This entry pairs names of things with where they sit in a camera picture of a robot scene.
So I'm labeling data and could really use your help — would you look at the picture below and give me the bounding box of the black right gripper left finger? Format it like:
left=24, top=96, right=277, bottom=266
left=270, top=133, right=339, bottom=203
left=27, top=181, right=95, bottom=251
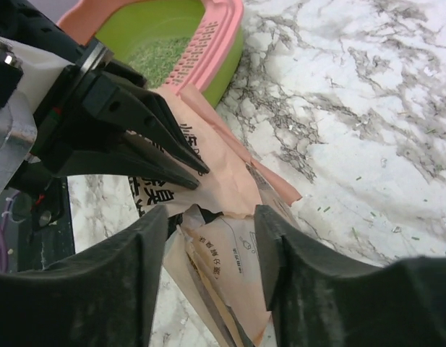
left=0, top=206, right=168, bottom=346

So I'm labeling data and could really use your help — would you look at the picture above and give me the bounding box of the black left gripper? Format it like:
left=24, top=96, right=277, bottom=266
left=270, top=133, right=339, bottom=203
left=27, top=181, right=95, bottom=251
left=32, top=61, right=210, bottom=190

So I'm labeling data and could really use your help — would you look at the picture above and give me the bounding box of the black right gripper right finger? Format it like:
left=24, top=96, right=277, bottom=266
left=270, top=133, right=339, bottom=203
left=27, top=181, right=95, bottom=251
left=254, top=205, right=446, bottom=347

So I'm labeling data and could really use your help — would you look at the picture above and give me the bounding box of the peach cat litter bag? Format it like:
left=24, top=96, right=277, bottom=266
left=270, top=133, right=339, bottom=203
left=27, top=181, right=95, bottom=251
left=129, top=86, right=301, bottom=346

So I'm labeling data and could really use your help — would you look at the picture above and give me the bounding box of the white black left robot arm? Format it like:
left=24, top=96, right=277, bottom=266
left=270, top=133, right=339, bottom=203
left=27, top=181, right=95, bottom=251
left=0, top=1, right=209, bottom=195

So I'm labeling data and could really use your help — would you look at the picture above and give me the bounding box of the green cat litter pile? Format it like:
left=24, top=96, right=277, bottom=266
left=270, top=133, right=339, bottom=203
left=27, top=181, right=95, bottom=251
left=126, top=37, right=190, bottom=88

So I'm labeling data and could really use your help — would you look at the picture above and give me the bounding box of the pink green litter box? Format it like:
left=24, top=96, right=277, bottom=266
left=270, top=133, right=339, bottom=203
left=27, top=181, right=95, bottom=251
left=59, top=0, right=244, bottom=106

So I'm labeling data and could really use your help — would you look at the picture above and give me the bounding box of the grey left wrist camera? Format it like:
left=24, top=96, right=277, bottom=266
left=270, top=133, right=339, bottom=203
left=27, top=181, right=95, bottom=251
left=0, top=39, right=68, bottom=203

